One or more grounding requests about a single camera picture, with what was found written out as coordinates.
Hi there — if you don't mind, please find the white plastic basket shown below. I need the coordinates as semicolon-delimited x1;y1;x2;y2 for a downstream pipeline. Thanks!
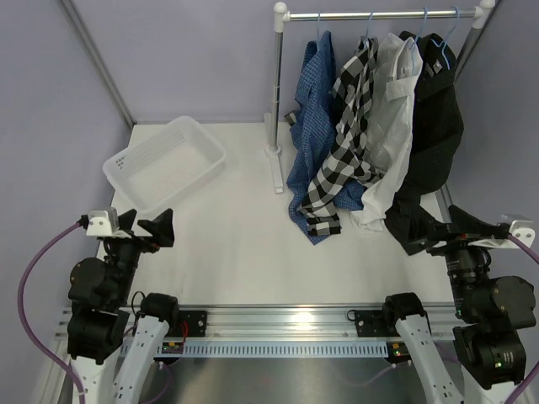
103;116;227;214

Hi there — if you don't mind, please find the aluminium mounting rail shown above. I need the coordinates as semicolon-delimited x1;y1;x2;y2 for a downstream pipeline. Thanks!
53;303;466;342

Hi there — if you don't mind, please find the blue hanger of checked shirt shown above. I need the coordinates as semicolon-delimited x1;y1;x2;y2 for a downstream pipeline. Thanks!
365;11;374;46

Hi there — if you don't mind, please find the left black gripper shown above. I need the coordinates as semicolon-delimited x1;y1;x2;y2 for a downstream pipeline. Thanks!
106;208;173;304

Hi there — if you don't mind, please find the blue hanger of plaid shirt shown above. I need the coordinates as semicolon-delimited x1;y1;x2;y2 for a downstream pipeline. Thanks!
317;12;323;46

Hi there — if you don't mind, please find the black white checked shirt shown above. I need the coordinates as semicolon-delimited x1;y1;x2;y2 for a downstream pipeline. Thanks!
298;36;381;237

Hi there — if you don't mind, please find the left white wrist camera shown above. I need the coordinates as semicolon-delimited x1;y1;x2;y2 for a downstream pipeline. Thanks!
86;207;120;237

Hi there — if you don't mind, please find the white slotted cable duct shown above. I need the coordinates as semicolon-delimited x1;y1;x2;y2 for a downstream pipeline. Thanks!
118;339;389;358

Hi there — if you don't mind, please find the blue hanger of white shirt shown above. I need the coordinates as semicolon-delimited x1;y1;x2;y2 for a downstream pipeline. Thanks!
410;7;429;73

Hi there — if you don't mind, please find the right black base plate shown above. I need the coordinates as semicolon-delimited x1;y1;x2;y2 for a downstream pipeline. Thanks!
345;309;429;338

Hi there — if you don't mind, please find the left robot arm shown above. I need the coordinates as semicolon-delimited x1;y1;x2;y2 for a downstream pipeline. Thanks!
67;208;181;403

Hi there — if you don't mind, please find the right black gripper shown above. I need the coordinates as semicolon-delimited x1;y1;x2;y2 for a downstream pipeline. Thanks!
408;200;500;316

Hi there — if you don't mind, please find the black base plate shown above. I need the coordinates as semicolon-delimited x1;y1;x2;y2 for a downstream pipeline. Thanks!
345;309;429;338
132;310;209;338

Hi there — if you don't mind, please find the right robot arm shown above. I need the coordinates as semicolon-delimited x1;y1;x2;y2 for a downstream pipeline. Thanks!
381;205;536;403

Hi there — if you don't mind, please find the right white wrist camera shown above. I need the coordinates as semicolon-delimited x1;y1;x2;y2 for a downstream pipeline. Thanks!
500;214;536;247

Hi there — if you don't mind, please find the blue hanger of black shirt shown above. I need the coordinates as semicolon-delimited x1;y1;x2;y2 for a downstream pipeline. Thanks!
430;6;461;70

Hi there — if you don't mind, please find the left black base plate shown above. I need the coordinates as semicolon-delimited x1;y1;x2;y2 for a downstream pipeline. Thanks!
132;310;209;338

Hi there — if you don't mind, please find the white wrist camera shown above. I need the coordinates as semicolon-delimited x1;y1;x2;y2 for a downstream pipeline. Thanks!
86;207;120;237
500;214;536;247

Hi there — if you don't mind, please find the blue plaid shirt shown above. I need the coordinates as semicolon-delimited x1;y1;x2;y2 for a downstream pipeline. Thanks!
286;30;342;245

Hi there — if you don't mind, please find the metal clothes rack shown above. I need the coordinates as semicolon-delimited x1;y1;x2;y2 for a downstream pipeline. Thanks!
264;0;498;195

